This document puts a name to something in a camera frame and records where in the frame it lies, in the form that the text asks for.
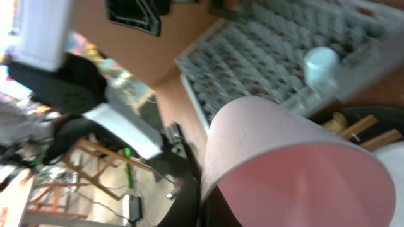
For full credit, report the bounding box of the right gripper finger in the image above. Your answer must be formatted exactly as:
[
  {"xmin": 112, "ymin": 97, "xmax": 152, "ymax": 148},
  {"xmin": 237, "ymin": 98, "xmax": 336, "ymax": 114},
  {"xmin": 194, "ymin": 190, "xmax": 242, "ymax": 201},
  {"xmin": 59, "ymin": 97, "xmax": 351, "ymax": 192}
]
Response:
[{"xmin": 105, "ymin": 0, "xmax": 161, "ymax": 37}]

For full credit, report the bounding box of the light blue cup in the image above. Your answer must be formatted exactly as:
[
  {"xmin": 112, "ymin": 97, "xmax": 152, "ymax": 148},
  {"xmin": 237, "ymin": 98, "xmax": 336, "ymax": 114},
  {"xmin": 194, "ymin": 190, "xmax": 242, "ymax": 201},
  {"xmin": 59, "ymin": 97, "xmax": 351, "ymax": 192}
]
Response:
[{"xmin": 304, "ymin": 46, "xmax": 340, "ymax": 92}]

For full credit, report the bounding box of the pink cup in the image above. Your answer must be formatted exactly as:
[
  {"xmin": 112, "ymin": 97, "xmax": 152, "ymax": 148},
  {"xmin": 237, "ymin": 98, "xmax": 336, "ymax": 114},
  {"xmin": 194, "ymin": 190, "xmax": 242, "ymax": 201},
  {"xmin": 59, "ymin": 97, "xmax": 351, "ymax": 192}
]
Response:
[{"xmin": 201, "ymin": 96, "xmax": 396, "ymax": 226}]

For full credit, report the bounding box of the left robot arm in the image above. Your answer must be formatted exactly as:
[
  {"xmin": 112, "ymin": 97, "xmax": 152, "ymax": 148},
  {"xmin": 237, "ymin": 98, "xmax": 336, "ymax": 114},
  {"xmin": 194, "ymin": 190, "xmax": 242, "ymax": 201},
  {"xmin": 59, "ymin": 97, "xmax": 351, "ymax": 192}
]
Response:
[{"xmin": 8, "ymin": 0, "xmax": 164, "ymax": 160}]

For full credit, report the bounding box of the grey dishwasher rack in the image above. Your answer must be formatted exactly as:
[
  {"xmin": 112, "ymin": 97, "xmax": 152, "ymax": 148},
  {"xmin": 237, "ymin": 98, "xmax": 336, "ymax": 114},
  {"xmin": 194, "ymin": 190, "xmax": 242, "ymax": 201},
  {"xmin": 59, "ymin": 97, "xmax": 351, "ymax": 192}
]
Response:
[{"xmin": 176, "ymin": 1, "xmax": 403, "ymax": 129}]

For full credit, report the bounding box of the gold foil wrapper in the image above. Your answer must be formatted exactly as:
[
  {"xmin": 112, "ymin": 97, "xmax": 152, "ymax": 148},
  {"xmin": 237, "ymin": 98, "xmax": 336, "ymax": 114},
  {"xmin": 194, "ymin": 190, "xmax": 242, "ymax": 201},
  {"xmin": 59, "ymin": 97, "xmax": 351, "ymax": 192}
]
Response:
[{"xmin": 322, "ymin": 112, "xmax": 347, "ymax": 134}]

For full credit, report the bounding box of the left wooden chopstick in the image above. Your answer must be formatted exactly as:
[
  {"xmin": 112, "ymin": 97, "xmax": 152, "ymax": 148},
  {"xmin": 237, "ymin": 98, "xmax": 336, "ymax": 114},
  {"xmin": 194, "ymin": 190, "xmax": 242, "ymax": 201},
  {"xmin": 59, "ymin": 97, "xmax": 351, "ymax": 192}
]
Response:
[{"xmin": 339, "ymin": 115, "xmax": 378, "ymax": 139}]

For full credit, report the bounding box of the wooden chopstick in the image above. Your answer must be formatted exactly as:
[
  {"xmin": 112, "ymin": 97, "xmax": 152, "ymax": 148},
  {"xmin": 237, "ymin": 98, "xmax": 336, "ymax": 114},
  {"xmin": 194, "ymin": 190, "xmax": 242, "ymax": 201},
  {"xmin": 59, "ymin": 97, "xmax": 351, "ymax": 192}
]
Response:
[
  {"xmin": 360, "ymin": 129, "xmax": 403, "ymax": 151},
  {"xmin": 339, "ymin": 115, "xmax": 378, "ymax": 139}
]

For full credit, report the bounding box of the round black tray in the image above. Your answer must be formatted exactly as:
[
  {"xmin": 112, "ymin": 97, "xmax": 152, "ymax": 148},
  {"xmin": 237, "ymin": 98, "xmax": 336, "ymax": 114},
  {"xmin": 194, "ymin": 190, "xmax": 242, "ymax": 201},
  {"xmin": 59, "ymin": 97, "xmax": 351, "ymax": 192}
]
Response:
[{"xmin": 311, "ymin": 106, "xmax": 403, "ymax": 151}]

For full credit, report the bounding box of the right wooden chopstick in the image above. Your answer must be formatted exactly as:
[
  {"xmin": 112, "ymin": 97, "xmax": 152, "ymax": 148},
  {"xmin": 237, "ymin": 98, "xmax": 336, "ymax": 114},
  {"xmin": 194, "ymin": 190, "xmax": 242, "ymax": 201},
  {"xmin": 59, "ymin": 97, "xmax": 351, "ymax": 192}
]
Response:
[{"xmin": 360, "ymin": 129, "xmax": 403, "ymax": 151}]

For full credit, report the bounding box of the grey round plate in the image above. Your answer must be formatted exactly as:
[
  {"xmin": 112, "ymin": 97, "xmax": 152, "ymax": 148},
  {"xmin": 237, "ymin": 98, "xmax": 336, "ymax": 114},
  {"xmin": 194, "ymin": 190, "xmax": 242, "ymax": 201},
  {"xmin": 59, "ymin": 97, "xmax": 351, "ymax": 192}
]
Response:
[{"xmin": 374, "ymin": 141, "xmax": 404, "ymax": 227}]

